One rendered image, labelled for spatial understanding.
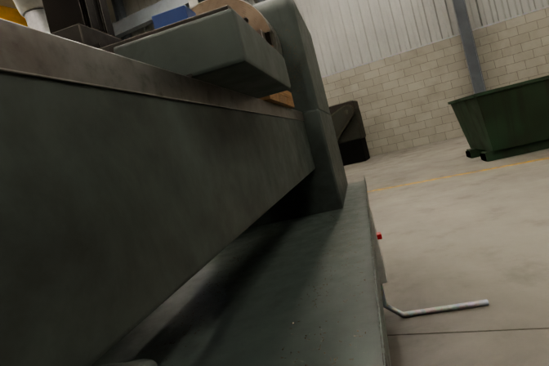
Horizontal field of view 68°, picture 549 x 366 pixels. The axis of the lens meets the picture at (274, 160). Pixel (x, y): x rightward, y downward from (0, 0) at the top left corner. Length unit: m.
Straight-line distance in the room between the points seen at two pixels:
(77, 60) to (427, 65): 10.94
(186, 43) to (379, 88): 10.79
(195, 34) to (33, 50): 0.23
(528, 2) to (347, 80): 4.41
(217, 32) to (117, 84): 0.17
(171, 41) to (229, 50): 0.07
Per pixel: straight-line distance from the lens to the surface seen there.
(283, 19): 1.36
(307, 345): 0.52
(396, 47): 11.28
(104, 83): 0.31
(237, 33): 0.45
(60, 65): 0.28
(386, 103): 11.17
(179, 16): 0.93
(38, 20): 1.74
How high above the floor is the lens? 0.77
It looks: 1 degrees down
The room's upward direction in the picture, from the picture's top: 14 degrees counter-clockwise
